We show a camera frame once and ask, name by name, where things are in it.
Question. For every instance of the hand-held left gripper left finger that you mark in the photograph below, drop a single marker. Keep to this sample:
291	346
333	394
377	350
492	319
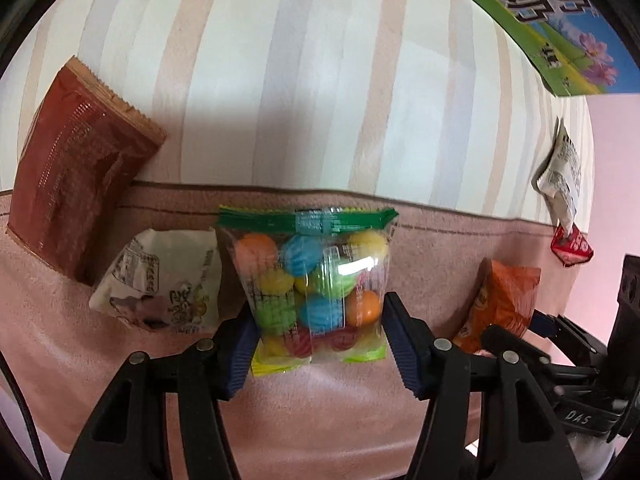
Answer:
240	355

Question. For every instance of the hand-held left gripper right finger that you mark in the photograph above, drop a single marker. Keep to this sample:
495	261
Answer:
400	355

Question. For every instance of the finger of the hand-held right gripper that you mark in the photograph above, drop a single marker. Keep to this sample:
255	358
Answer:
520	347
545	324

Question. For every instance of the orange snack packet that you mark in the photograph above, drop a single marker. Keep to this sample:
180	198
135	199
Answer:
500	300

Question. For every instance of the clear colourful candy ball packet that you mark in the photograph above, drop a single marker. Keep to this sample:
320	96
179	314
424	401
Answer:
310	285

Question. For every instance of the printed cardboard box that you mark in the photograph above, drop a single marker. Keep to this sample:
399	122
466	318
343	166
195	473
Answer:
540	20

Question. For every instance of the red triangular snack packet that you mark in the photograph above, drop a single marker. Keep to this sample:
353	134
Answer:
572	247

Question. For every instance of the white dog print packet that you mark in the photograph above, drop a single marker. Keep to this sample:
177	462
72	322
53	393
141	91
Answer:
160	280

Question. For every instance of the grey white snack packet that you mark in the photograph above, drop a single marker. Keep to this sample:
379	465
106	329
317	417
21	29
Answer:
562	175

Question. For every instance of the brown snack packet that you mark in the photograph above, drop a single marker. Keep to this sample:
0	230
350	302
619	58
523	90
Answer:
80	170

